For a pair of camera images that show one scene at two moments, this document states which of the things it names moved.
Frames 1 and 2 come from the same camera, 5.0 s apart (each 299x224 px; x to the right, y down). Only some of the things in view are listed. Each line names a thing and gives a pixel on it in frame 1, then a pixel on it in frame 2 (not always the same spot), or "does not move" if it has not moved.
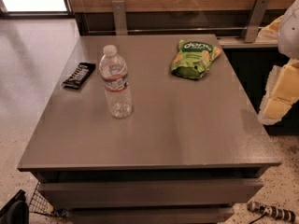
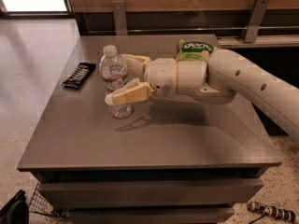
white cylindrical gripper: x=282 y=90 -> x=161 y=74
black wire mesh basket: x=41 y=204 does not move
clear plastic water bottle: x=113 y=69 does not move
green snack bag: x=194 y=59 does not move
